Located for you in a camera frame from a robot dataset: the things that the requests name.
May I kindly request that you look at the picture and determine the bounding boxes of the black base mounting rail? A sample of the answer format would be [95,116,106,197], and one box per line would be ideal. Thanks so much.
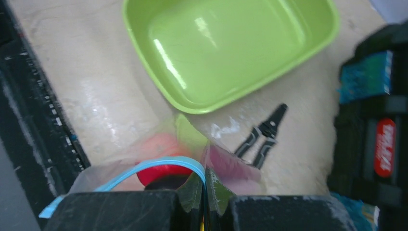
[0,0,90,229]

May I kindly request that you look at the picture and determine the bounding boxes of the black toolbox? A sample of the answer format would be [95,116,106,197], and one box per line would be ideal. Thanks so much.
[327,22,408,231]

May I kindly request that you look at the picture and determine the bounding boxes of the black grey pliers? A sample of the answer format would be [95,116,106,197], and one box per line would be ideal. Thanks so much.
[234,103,289,170]

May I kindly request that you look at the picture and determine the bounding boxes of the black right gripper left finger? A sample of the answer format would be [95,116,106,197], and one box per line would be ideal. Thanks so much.
[177,173,204,231]

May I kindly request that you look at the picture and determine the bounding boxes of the clear zip top bag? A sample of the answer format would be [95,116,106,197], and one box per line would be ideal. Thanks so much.
[38,105,267,219]

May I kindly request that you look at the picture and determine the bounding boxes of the green fake pear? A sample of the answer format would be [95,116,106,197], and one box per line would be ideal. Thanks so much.
[175,114,208,156]

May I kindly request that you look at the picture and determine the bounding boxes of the red fake apple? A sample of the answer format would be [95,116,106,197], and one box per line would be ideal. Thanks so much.
[135,134,193,187]

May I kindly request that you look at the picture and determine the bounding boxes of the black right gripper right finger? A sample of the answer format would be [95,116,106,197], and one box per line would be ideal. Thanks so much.
[205,168,235,231]

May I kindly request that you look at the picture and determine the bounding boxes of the green plastic tray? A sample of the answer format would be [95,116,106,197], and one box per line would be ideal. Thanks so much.
[123,0,339,115]

